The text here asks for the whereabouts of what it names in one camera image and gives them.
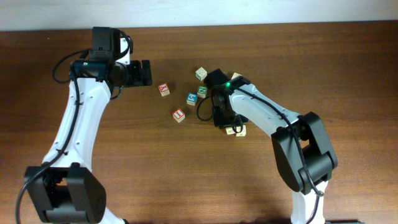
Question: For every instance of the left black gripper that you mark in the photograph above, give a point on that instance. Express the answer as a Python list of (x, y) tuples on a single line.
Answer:
[(137, 79)]

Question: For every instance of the yellow letter wooden block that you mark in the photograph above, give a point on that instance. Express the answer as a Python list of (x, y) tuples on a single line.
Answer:
[(231, 130)]

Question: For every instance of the wooden block with red side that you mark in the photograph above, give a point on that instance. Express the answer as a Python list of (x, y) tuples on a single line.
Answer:
[(242, 131)]

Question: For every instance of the blue number 5 block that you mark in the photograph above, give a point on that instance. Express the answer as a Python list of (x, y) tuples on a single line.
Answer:
[(192, 99)]

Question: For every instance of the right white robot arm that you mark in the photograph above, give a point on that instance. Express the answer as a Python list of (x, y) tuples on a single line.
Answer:
[(303, 152)]

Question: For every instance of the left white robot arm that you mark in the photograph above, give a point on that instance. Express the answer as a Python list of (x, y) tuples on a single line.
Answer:
[(63, 188)]

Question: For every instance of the red letter Y block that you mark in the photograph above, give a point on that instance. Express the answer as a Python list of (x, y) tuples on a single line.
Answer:
[(164, 89)]

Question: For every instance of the green letter N block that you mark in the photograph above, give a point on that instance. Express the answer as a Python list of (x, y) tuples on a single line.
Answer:
[(202, 91)]

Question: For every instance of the plain wooden block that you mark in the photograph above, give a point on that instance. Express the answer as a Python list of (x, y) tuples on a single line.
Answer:
[(235, 75)]

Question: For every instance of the red letter I block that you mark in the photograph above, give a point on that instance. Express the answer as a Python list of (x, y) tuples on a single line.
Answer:
[(178, 115)]

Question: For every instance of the green letter V block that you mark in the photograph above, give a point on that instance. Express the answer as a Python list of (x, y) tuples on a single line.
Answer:
[(201, 73)]

